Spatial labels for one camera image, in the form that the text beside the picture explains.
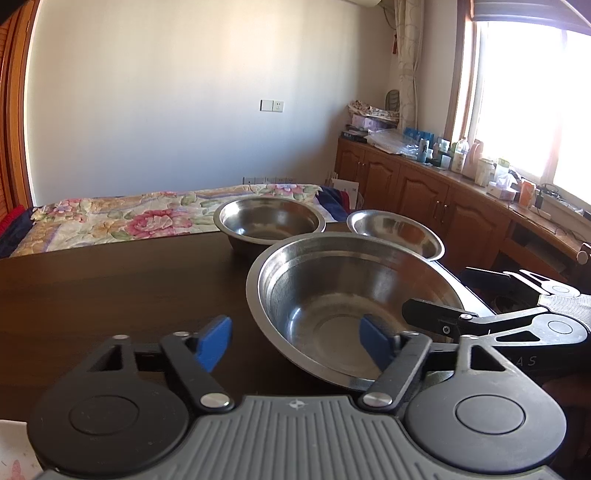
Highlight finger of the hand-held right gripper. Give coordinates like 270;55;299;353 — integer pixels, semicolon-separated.
402;299;588;346
459;267;581;296

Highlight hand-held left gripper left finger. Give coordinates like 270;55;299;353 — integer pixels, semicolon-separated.
69;315;235;414

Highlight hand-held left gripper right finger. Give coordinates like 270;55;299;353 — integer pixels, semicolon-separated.
359;314;522;412

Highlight large steel bowl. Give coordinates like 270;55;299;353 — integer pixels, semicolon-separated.
246;232;468;393

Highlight shallow small steel bowl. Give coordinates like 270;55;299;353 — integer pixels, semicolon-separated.
346;210;445;261

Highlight deep medium steel bowl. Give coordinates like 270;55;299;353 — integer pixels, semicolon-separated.
213;198;326;257

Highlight tissue pack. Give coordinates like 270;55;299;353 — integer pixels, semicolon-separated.
487;178;519;200

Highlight white jar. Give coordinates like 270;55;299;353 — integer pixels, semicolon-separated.
475;158;496;186

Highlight wooden cabinet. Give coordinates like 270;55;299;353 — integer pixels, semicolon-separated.
335;136;591;296

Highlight pink bottle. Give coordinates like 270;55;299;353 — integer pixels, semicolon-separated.
466;138;485;178

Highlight white bottle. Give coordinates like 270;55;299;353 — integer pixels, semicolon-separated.
451;137;469;174

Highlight floral blanket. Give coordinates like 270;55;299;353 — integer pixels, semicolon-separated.
9;183;324;258

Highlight blue and red clothes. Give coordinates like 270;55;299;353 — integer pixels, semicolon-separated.
316;187;356;224

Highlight white paper bag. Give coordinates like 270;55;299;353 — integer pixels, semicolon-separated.
330;178;360;208

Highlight clear plastic bags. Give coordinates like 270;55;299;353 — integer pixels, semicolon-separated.
367;129;416;158

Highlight wooden framed window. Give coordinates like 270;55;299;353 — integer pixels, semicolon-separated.
450;0;591;204

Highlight pink box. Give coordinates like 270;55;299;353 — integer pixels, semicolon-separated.
352;114;393;130

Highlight patterned cloth bundle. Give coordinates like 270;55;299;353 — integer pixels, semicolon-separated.
347;100;400;121

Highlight patterned cream curtain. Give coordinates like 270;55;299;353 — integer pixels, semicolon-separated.
392;0;426;134

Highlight navy garment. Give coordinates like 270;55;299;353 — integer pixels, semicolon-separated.
0;208;42;258

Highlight red garment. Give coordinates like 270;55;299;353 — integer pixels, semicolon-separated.
0;207;28;236

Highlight grey window blind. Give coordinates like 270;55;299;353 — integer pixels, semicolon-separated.
471;0;591;35

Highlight wooden slatted wardrobe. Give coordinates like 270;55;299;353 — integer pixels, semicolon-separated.
0;0;40;217

